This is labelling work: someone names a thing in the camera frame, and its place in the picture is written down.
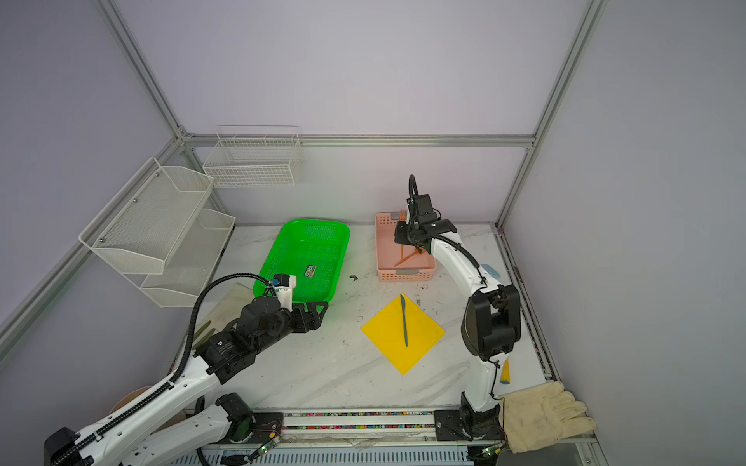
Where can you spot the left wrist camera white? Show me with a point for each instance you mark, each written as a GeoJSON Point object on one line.
{"type": "Point", "coordinates": [283, 286]}

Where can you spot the green plastic basket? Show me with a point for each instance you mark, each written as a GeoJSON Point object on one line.
{"type": "Point", "coordinates": [313, 251]}

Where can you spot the white mesh two-tier shelf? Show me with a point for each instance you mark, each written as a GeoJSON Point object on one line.
{"type": "Point", "coordinates": [160, 233]}

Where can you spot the light blue garden trowel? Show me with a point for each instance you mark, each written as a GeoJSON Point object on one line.
{"type": "Point", "coordinates": [491, 271]}

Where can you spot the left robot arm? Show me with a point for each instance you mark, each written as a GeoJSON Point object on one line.
{"type": "Point", "coordinates": [199, 371]}

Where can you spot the cream work glove right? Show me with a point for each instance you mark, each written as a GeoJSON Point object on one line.
{"type": "Point", "coordinates": [539, 417]}

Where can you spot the teal plastic knife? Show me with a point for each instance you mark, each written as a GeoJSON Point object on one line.
{"type": "Point", "coordinates": [402, 302]}

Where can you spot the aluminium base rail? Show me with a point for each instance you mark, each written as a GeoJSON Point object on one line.
{"type": "Point", "coordinates": [379, 427]}

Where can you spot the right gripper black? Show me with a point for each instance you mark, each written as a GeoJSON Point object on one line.
{"type": "Point", "coordinates": [399, 227]}

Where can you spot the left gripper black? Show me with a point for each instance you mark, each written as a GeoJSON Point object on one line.
{"type": "Point", "coordinates": [313, 321]}

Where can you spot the orange plastic fork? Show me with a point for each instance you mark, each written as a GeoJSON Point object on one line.
{"type": "Point", "coordinates": [416, 253]}

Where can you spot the paper bag with greens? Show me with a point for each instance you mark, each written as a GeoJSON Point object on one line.
{"type": "Point", "coordinates": [129, 398]}

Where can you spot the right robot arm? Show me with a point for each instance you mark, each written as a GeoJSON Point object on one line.
{"type": "Point", "coordinates": [492, 321]}

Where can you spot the blue yellow garden rake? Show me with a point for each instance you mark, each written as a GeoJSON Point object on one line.
{"type": "Point", "coordinates": [505, 375]}

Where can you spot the yellow paper napkin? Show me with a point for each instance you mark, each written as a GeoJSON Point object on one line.
{"type": "Point", "coordinates": [384, 331]}

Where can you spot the white wire basket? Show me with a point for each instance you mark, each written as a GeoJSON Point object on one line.
{"type": "Point", "coordinates": [255, 156]}

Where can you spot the pink plastic basket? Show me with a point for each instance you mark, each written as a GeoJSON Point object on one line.
{"type": "Point", "coordinates": [417, 269]}

